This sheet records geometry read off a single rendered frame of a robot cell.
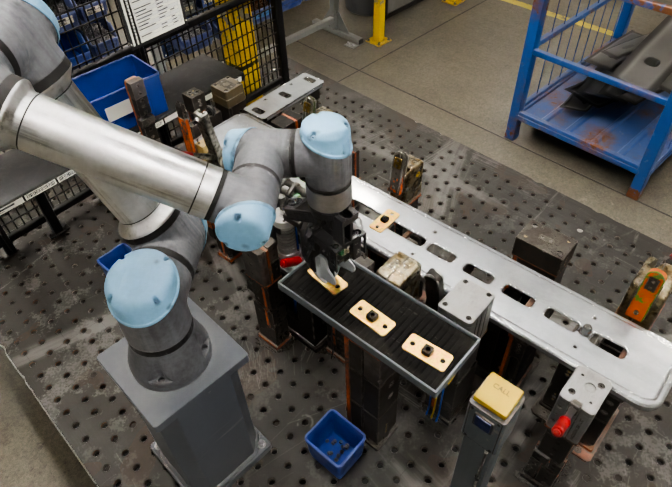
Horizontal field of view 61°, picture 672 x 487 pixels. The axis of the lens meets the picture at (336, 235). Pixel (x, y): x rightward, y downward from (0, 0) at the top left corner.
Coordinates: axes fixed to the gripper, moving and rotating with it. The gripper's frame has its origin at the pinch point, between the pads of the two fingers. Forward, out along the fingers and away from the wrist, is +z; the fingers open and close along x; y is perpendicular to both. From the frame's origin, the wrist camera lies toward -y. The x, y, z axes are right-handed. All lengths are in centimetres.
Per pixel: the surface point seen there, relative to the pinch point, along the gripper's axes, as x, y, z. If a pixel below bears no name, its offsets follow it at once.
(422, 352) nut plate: 0.7, 24.1, 1.2
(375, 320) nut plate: -0.3, 13.6, 1.5
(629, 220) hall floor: 194, -5, 118
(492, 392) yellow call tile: 3.8, 36.7, 1.9
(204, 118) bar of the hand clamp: 9, -58, -3
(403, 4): 264, -226, 99
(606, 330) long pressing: 42, 40, 18
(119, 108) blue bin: 1, -94, 7
